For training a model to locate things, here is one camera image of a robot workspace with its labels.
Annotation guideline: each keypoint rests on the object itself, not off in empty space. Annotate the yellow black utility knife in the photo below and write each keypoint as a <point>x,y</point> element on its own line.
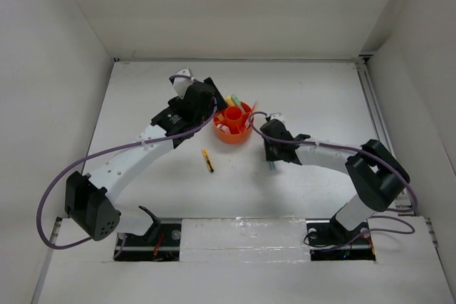
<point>207,161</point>

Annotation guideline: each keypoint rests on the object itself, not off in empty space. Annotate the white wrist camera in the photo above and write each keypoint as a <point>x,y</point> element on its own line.
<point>277,116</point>
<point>181,81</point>

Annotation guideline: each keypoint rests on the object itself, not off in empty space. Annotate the green pastel highlighter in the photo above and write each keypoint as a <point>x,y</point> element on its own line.
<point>237,102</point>

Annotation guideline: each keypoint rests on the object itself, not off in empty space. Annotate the thick yellow highlighter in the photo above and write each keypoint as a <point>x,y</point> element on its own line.
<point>229,101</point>

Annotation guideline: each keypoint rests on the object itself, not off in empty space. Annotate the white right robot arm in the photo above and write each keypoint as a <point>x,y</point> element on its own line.
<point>376,175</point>

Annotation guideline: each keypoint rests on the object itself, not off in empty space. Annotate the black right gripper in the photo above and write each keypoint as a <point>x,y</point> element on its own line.
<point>270,157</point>

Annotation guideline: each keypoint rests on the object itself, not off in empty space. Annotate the orange round divided container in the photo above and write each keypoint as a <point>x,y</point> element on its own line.
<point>236,121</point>

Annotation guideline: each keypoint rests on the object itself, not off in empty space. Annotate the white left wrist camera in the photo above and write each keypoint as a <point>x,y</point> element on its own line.
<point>181,81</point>

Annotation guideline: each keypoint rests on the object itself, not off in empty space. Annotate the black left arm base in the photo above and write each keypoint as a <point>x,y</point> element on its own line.
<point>146,237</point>

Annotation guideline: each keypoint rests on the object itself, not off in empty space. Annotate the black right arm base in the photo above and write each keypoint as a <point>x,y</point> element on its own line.
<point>328,242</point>

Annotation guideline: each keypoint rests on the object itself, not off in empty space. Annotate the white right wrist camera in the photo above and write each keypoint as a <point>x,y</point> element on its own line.
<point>277,116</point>

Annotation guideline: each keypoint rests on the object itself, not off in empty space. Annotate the pink pen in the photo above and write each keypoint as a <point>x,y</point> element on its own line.
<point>253,110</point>

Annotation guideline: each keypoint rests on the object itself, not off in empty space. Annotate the thin yellow highlighter pen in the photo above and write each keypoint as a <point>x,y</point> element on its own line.
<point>249,119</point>

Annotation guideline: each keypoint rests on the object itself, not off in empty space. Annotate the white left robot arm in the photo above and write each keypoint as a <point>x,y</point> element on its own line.
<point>90,198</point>

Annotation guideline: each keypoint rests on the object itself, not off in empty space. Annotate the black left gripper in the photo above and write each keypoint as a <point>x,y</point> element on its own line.
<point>175,102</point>

